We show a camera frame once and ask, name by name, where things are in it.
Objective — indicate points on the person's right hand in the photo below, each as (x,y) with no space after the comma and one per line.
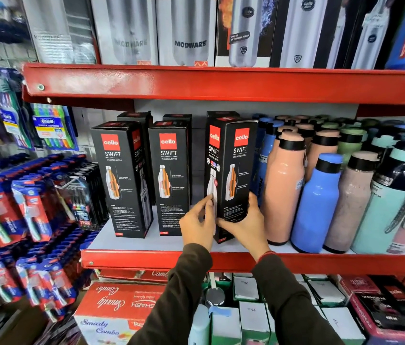
(249,231)

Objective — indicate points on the person's left hand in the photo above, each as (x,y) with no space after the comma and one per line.
(197,226)

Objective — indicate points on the person's right thumb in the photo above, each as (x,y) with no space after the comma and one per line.
(228,224)

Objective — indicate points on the person's left thumb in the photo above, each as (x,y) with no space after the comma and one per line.
(210,211)

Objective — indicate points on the black printed bottle carton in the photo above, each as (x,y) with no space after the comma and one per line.
(236,168)

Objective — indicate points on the person's right forearm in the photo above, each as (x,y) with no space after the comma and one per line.
(292,305)

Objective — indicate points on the person's left forearm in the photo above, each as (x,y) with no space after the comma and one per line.
(177,301)

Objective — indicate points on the steel bottle cap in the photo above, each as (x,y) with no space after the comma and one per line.
(215,294)

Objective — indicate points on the row of black bottle boxes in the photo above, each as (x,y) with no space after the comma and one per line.
(123,183)

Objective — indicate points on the group of white-green boxes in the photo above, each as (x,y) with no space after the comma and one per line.
(252,312)

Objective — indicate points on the flat red box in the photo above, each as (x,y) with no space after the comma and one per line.
(134,275)

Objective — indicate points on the group of coloured steel bottles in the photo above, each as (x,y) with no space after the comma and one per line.
(331,197)

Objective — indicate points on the red metal shelf board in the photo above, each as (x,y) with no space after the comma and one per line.
(331,264)
(224,84)

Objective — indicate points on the row of black toothbrush packs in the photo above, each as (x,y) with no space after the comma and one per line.
(85,197)

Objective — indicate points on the red and white combo box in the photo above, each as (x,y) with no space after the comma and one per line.
(112,312)

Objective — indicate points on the multicolour toothbrush pack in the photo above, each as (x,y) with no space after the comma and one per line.
(53,127)

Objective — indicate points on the group of dark red boxes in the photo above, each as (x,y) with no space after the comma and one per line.
(389,305)

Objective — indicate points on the grey bottle box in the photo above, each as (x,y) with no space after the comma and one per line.
(127,30)
(188,32)
(58,28)

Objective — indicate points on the flame print bottle box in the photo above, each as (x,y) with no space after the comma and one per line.
(245,32)

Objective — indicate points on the rows of red-blue toothbrush packets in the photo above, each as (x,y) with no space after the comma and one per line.
(26,226)

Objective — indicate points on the black steel bottle box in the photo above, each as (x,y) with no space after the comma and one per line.
(371,32)
(303,32)

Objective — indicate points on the blue hanging toothbrush pack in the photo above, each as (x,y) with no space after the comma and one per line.
(10,107)

